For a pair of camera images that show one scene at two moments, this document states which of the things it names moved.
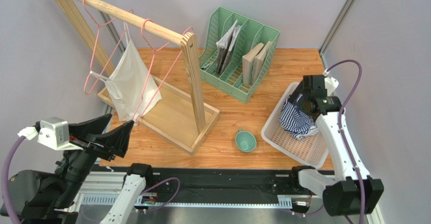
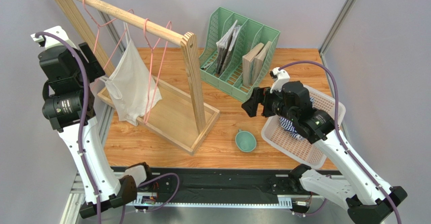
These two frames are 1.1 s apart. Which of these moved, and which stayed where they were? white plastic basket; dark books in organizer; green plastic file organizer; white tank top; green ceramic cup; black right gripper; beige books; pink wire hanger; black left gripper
Moved: black left gripper; black right gripper; pink wire hanger
Stayed: green plastic file organizer; beige books; white tank top; dark books in organizer; green ceramic cup; white plastic basket
